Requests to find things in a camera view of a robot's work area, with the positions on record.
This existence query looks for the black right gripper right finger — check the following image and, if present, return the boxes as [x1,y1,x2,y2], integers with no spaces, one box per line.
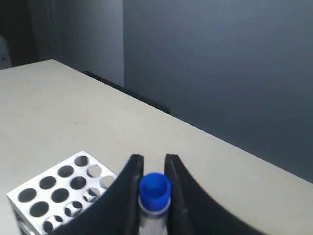
[164,154,262,235]

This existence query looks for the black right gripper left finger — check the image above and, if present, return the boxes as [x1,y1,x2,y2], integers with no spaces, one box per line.
[51,154,144,235]

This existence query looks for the blue-capped tube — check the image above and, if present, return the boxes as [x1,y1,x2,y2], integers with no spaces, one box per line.
[138,173,172,235]

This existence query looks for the steel test tube rack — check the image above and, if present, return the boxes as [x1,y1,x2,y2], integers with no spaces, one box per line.
[6,151,117,235]

